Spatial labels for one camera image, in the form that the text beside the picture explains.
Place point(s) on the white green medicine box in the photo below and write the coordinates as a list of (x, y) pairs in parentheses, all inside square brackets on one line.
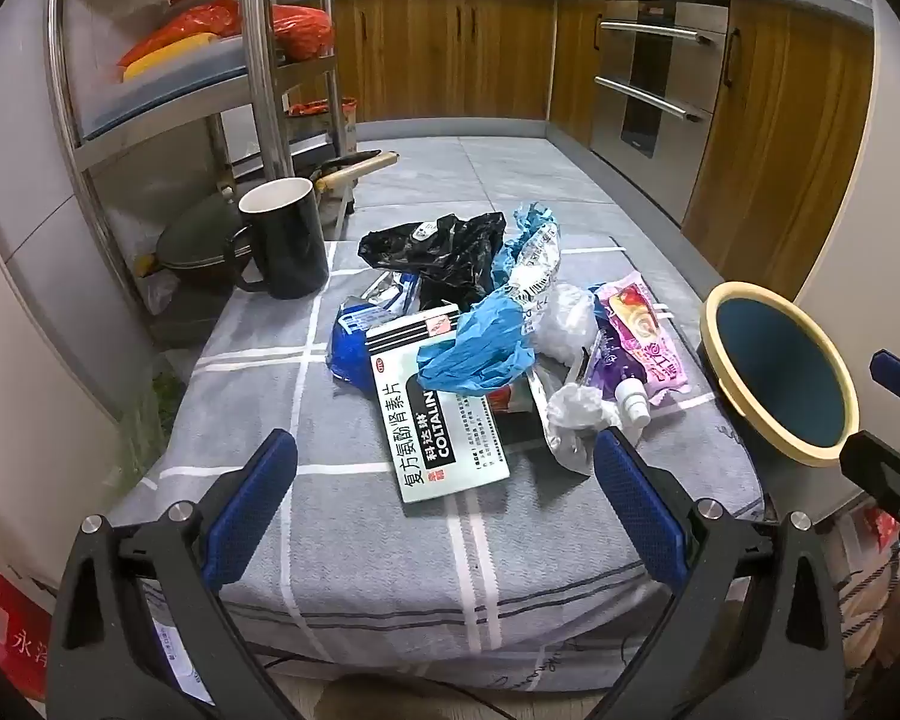
[(435, 442)]

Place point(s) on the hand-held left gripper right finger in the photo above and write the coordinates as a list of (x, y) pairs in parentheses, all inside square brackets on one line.
[(637, 502)]

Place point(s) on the yellow orange flat packet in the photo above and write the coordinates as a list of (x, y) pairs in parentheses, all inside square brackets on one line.
[(165, 56)]

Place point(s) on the dark pot with lid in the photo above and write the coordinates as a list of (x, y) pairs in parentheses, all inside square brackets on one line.
[(202, 240)]

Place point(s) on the silver foil wrapper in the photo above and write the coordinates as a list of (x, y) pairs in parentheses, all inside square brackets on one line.
[(386, 291)]

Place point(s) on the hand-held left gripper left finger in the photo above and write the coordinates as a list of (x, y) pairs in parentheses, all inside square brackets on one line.
[(251, 502)]

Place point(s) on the grey checked cloth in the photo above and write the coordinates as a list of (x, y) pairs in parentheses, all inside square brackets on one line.
[(345, 540)]

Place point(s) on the blue white printed wrapper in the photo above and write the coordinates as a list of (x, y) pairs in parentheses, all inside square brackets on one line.
[(536, 255)]

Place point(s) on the small white bottle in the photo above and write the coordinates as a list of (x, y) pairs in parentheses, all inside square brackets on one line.
[(634, 401)]

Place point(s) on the black plastic bag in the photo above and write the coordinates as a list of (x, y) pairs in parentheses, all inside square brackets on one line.
[(450, 255)]

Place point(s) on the clear plastic wrapper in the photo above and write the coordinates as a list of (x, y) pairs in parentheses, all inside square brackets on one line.
[(577, 412)]

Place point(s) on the white crumpled tissue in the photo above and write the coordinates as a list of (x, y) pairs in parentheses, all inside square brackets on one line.
[(566, 319)]

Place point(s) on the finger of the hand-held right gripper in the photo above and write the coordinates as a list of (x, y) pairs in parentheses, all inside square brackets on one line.
[(896, 375), (881, 465)]

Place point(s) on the purple pink snack wrapper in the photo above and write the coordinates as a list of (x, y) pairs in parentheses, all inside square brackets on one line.
[(645, 345)]

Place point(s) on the red plastic bag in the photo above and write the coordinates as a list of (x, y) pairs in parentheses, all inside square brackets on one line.
[(206, 11), (300, 30)]

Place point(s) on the blue foil packet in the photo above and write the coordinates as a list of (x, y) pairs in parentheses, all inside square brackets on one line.
[(349, 349)]

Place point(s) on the wooden kitchen cabinet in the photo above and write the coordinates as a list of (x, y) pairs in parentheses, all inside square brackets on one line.
[(435, 52), (787, 135)]

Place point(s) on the steel shelf rack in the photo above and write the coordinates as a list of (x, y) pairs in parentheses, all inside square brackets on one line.
[(259, 90)]

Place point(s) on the black mug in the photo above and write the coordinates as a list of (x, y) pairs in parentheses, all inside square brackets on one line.
[(292, 247)]

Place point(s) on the blue bin with cream rim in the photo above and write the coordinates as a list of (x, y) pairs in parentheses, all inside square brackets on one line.
[(784, 375)]

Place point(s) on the red cardboard box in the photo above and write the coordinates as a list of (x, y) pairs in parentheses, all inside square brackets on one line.
[(7, 630)]

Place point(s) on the steel built-in oven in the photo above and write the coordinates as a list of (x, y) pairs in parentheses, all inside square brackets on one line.
[(645, 90)]

